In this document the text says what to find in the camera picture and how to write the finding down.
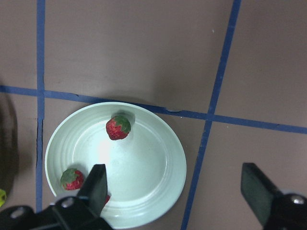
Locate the yellow banana bunch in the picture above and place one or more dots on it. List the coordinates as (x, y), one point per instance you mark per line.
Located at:
(3, 197)

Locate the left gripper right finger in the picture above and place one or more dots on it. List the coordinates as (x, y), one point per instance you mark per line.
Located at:
(273, 208)

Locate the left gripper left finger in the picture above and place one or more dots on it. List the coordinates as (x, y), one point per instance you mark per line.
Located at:
(75, 212)

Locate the brown wicker basket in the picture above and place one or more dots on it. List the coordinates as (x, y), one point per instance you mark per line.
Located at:
(9, 156)

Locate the light green plate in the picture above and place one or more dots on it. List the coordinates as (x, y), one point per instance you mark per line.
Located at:
(146, 171)

